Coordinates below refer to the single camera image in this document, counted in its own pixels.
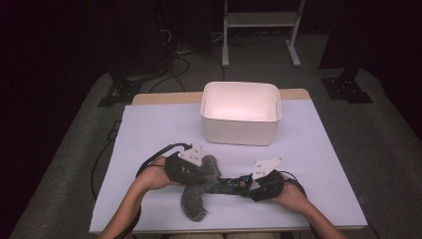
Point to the blue toy car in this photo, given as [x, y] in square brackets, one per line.
[225, 189]

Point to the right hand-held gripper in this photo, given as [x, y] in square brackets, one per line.
[270, 186]

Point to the wooden table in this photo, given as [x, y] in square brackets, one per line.
[166, 98]

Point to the black floor socket plate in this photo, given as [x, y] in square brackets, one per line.
[114, 131]

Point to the black stand base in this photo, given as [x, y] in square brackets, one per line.
[121, 91]
[346, 89]

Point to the white metal stand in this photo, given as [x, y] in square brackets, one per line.
[262, 19]

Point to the person's left hand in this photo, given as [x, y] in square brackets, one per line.
[154, 176]

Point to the grey fuzzy cloth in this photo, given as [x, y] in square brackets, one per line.
[194, 205]

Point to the white plastic bin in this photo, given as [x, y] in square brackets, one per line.
[240, 131]

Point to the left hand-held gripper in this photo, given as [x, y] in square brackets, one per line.
[179, 171]

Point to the person's right hand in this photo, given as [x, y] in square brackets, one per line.
[292, 199]

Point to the white table mat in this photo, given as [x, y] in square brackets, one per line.
[159, 132]

